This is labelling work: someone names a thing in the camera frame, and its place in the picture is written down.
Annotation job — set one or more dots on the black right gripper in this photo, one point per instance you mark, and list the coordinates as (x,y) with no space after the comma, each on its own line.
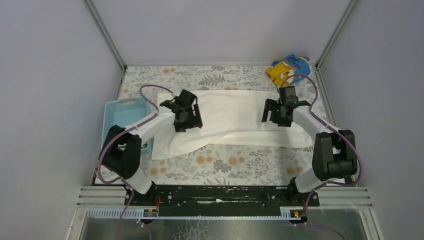
(280,115)

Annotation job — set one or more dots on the white fluffy towel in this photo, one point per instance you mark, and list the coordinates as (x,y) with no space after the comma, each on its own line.
(229,117)

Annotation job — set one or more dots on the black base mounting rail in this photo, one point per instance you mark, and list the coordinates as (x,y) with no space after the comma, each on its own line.
(221,196)

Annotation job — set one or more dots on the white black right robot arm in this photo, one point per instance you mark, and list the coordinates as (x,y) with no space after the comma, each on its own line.
(334,154)

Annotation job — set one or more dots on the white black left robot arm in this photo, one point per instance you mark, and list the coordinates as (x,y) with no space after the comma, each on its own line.
(122,147)

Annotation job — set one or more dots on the floral patterned table mat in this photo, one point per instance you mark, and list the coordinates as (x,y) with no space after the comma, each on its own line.
(215,164)

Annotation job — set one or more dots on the blue yellow cartoon towel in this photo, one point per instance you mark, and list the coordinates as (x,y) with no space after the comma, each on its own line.
(290,70)

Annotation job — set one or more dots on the white slotted cable duct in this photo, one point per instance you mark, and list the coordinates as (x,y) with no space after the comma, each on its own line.
(212,213)

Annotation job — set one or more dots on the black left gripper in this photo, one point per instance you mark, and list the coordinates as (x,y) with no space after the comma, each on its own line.
(185,117)

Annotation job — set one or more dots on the light blue plastic basket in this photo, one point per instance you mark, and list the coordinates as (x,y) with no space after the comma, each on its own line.
(122,113)

